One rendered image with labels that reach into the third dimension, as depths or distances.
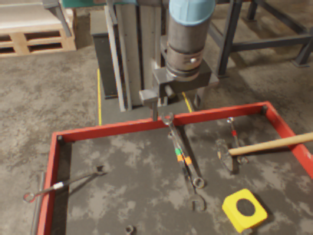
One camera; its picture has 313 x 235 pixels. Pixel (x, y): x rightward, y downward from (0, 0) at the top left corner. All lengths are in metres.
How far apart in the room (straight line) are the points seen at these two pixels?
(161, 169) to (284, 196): 0.33
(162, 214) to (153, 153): 0.19
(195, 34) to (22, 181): 1.70
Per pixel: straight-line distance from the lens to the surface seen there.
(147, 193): 0.66
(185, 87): 0.56
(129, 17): 1.39
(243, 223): 0.62
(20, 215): 1.83
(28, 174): 1.97
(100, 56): 1.61
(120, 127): 0.76
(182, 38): 0.45
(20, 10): 3.26
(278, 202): 0.72
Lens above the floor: 1.49
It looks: 46 degrees down
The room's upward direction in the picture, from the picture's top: straight up
